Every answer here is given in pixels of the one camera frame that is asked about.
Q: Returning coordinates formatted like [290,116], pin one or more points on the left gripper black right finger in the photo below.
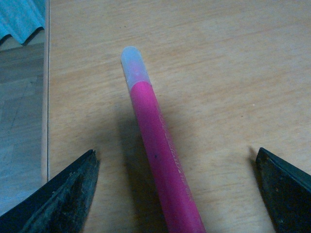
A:
[286,192]

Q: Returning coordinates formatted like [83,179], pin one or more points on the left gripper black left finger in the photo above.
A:
[59,206]

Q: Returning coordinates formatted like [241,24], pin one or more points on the pink marker with clear cap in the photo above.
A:
[178,206]

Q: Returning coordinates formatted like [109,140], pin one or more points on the wooden dresser cabinet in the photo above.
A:
[230,76]

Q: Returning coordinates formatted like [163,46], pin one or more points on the grey curtain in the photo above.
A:
[21,18]

